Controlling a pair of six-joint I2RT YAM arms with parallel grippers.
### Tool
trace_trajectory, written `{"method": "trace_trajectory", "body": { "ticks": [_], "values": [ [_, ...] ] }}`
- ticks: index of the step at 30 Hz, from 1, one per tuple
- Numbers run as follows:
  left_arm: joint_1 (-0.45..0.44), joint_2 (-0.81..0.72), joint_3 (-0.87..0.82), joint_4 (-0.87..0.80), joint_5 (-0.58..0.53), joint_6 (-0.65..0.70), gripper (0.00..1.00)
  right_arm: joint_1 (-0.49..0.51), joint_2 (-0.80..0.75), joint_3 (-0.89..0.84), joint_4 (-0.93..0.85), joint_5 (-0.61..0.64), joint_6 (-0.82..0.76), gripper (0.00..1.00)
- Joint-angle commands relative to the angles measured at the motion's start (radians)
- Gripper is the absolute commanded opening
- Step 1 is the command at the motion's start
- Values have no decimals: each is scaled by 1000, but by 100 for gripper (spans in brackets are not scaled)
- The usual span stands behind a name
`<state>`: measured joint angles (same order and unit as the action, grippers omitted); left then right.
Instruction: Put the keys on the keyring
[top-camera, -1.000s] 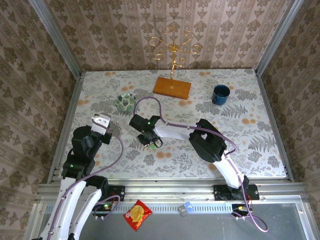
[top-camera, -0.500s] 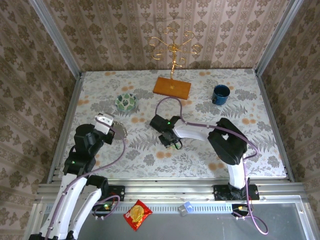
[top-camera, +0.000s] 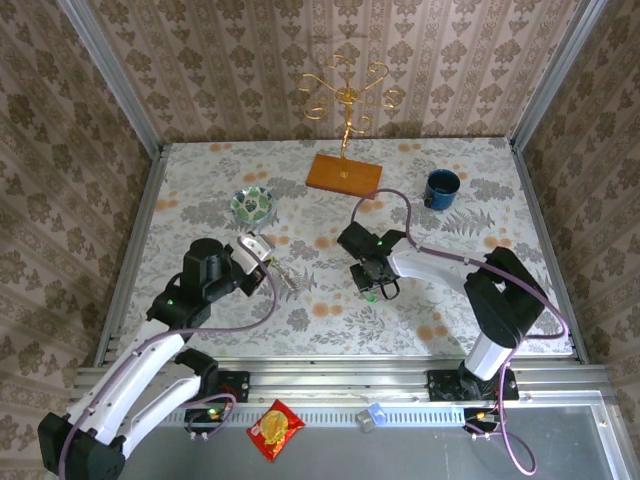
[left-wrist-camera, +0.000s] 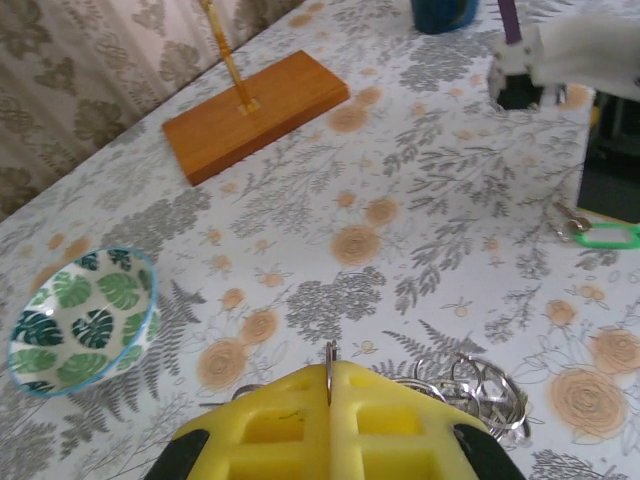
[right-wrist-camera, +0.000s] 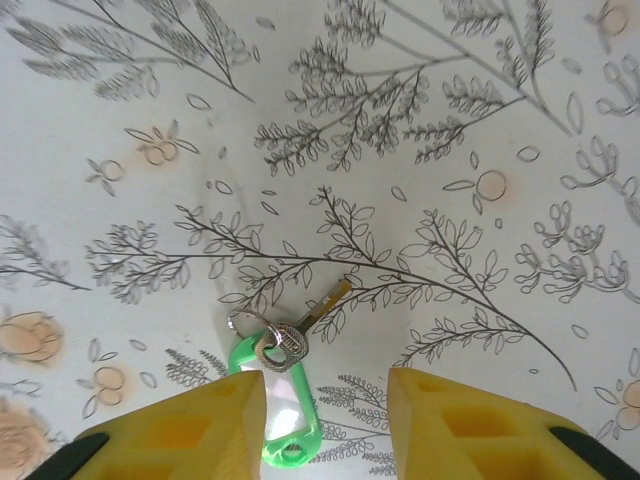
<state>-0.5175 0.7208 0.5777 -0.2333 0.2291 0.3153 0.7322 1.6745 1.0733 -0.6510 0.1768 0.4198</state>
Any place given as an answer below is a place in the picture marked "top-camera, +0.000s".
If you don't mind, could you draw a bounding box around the left controller board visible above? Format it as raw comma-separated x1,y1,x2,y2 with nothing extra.
183,407,235,442

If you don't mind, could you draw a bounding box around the small blue grey box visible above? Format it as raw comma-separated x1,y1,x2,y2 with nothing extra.
355,403,387,434

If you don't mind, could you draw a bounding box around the grey slotted cable duct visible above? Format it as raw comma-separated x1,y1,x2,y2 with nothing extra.
87,405,469,427

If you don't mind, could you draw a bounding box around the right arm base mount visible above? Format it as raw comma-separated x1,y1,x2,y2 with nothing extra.
427,369,521,402

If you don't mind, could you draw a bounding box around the dark blue mug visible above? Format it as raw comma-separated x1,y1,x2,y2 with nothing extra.
423,168,462,211

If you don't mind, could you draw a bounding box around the leaf pattern bowl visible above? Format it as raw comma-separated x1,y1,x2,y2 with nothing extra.
229,185,275,224

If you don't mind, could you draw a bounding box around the red snack packet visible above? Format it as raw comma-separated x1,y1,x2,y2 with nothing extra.
245,398,307,464

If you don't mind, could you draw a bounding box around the gold stand on wooden base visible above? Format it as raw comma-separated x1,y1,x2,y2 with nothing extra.
294,53,405,201

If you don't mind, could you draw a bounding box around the right controller board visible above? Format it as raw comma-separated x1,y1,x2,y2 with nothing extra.
462,407,507,442

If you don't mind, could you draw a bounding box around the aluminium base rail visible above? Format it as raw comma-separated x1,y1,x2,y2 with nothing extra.
69,360,614,405

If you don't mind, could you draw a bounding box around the aluminium table side rail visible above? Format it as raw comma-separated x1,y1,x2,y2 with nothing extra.
93,144,170,369
507,137,591,364

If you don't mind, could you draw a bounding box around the controller board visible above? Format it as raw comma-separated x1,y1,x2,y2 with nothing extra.
183,407,235,442
462,407,507,442

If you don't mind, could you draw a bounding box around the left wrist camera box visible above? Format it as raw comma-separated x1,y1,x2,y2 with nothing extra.
234,232,277,276

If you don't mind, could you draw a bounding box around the grey metal panel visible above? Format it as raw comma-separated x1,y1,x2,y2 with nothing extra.
47,404,629,480

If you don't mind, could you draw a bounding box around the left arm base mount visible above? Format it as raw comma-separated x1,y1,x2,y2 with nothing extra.
160,370,251,404

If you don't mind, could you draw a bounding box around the aluminium frame post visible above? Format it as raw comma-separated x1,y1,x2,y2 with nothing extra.
57,0,165,159
508,0,609,151

